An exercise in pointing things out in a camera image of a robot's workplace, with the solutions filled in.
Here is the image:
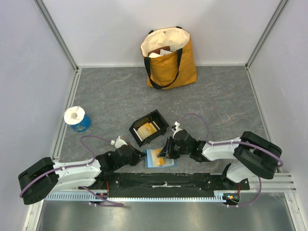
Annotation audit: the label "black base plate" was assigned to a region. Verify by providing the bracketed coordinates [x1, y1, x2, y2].
[89, 173, 250, 198]

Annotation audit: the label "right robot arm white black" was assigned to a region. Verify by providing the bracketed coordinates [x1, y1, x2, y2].
[158, 129, 283, 190]

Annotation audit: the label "loose gold card in tray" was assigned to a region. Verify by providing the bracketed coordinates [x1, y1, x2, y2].
[137, 123, 157, 140]

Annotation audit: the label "orange tote bag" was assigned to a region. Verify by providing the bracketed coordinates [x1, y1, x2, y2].
[141, 26, 197, 90]

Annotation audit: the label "teal leather card holder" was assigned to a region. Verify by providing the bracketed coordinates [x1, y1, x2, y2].
[145, 149, 177, 168]

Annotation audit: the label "blue slotted cable duct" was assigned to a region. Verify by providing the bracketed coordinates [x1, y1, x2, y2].
[45, 191, 227, 203]

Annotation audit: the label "white items in bag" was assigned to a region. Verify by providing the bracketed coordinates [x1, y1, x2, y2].
[148, 49, 172, 58]

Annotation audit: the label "white toilet paper roll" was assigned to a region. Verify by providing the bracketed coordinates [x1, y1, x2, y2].
[64, 106, 85, 125]

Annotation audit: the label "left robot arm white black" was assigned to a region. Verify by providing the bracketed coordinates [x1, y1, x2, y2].
[18, 144, 146, 205]

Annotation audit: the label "black plastic tray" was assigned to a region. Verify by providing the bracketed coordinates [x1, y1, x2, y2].
[129, 110, 169, 147]

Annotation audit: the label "blue patterned cup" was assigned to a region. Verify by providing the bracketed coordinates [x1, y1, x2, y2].
[70, 114, 91, 132]

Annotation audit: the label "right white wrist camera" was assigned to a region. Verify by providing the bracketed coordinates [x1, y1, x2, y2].
[171, 121, 182, 133]

